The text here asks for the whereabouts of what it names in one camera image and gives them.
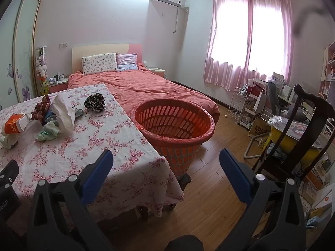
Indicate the air conditioner pipe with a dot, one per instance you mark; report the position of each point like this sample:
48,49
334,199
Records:
178,18

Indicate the light green cloth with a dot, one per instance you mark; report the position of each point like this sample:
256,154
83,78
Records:
48,133

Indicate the clear plastic container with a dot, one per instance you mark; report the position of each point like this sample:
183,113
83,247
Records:
32,129

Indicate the bed with orange duvet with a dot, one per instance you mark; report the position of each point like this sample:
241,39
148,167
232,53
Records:
146,86

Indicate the white shelf rack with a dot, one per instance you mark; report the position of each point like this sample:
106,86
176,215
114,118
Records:
257,102

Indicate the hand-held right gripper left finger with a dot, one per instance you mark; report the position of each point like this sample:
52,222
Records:
98,174

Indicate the yellow plastic tub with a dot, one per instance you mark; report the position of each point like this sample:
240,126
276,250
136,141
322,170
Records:
282,138

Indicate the small wooden nightstand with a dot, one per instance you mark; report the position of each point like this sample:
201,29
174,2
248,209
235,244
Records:
157,72

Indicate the wall socket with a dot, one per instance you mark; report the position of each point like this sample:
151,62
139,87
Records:
63,45

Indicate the blue packet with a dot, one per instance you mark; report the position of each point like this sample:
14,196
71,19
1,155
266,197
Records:
49,116

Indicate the white bookshelf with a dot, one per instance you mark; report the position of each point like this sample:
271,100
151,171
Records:
328,70

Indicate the pink nightstand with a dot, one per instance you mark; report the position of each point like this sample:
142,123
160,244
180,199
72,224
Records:
59,85

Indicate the pink striped pillow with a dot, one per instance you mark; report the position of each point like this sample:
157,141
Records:
127,61

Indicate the grey office chair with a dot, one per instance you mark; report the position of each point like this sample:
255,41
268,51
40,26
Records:
274,96

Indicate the dark wooden chair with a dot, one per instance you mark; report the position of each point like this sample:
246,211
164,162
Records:
314,125

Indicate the brown plaid cloth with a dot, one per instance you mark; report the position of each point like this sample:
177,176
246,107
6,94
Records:
40,109

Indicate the pink floral tablecloth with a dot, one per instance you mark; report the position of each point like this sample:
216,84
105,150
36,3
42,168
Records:
78,146

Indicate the pink curtain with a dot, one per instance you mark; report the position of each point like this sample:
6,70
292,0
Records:
227,65

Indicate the floral print pillow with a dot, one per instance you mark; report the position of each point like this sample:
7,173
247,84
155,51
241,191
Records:
99,62

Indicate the beige and pink headboard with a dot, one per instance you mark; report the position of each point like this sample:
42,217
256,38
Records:
104,49

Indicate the white tube frame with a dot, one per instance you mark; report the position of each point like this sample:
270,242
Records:
250,149

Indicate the wardrobe with purple flowers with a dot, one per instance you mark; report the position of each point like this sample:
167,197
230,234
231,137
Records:
23,57

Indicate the orange plastic laundry basket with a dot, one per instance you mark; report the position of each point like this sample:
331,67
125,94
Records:
183,149

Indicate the black floral pouch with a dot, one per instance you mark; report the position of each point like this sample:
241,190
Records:
94,103

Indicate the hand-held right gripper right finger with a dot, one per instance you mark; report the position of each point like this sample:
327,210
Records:
234,175

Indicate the brown paper bag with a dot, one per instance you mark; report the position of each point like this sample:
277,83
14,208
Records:
257,128

